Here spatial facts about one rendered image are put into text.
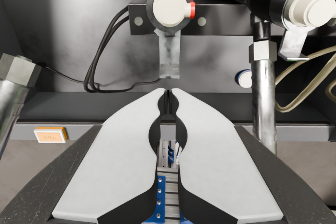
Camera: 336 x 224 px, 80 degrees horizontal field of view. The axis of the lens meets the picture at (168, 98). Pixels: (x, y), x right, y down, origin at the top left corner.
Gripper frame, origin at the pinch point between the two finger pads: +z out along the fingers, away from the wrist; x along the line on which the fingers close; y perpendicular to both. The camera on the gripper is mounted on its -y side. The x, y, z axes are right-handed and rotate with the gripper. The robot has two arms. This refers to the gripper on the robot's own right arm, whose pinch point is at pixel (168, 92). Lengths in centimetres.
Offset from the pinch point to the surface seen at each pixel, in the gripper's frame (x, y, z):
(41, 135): -23.3, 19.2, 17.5
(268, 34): 8.3, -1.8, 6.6
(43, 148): -107, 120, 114
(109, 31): -7.2, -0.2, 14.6
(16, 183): -148, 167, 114
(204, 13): 4.3, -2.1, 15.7
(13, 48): -31.0, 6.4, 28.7
